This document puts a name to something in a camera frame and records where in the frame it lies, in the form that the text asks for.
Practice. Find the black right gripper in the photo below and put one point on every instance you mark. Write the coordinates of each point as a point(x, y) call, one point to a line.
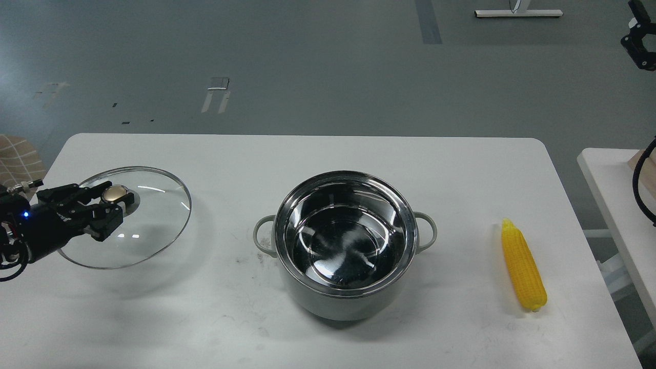
point(640, 46)

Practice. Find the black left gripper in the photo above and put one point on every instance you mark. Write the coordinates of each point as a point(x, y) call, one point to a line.
point(64, 213)

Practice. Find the glass pot lid gold knob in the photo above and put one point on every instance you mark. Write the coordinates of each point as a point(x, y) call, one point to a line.
point(161, 211)

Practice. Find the yellow corn cob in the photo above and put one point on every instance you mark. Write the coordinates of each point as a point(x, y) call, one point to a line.
point(524, 274)

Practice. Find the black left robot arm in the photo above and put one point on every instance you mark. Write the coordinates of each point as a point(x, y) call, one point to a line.
point(20, 197)

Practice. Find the grey steel cooking pot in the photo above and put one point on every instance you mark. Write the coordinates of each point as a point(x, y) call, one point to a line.
point(344, 240)

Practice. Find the white side table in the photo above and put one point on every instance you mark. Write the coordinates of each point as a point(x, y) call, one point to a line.
point(609, 178)

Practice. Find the white stand base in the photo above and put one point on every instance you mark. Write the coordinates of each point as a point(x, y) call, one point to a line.
point(521, 9)

